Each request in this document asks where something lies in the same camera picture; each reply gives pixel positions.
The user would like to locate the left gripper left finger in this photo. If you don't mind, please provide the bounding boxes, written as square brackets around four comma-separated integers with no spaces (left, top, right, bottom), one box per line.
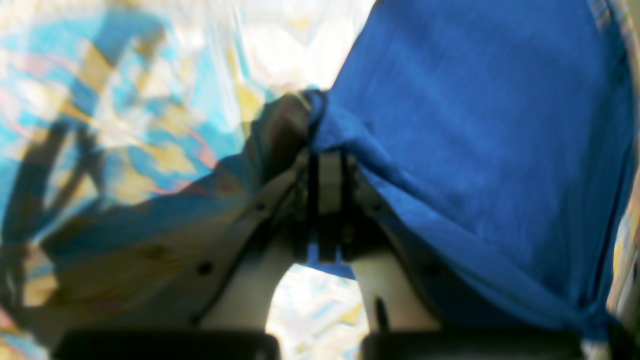
[33,151,319,360]

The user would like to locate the patterned tile tablecloth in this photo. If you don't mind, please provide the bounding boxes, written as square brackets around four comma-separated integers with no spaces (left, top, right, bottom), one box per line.
[1,0,639,360]

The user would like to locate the blue long-sleeve shirt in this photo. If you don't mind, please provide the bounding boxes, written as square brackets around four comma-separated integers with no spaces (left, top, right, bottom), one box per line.
[310,0,637,341]

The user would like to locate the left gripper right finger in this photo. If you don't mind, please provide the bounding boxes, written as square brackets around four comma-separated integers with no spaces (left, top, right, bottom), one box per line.
[320,150,585,360]

